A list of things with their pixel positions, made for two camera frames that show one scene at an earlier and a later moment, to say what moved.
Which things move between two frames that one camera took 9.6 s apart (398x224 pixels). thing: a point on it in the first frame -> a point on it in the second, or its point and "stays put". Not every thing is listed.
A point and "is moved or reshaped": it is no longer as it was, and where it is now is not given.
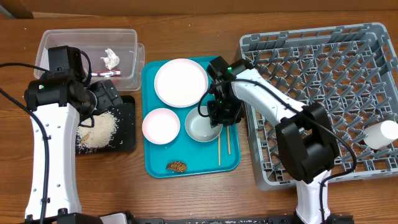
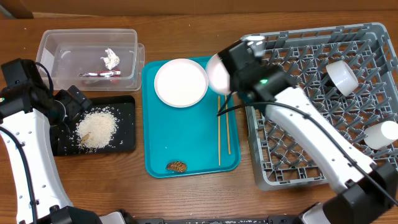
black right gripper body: [226, 110] -> [232, 87]
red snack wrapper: [107, 73] stays put
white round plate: [181, 83] stays put
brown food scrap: [179, 167] stays put
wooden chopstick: [229, 141] stays put
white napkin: [111, 61] stays put
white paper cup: [380, 134] stays put
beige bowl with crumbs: [161, 126] is moved or reshaped
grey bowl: [199, 127] -> [343, 76]
